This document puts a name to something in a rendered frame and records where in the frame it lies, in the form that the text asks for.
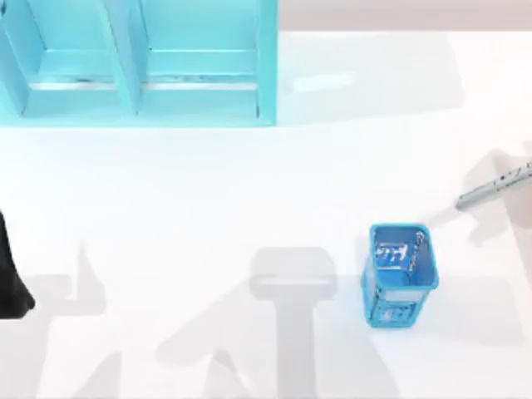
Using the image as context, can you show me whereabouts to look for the blue square basket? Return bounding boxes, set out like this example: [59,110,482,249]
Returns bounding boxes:
[360,223,441,330]

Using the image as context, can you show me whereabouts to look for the light blue rack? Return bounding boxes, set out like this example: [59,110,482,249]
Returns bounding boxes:
[0,0,279,129]

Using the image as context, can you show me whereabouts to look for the grey pen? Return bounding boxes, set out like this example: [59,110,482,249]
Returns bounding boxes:
[455,158,532,211]

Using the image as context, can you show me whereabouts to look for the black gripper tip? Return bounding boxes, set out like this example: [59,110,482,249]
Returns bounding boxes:
[0,211,37,322]

